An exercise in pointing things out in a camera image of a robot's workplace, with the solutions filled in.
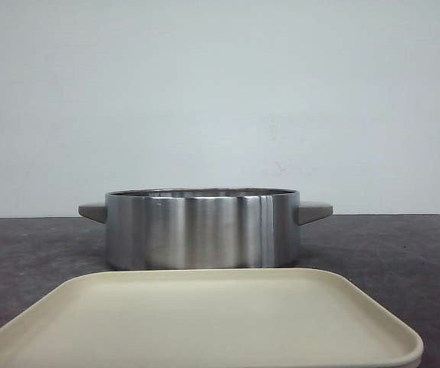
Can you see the stainless steel pot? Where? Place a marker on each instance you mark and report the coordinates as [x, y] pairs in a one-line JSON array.
[[203, 228]]

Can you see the beige plastic tray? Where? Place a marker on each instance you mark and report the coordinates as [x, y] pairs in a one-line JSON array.
[[282, 317]]

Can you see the dark grey table mat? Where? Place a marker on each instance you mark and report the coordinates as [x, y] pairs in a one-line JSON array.
[[394, 258]]

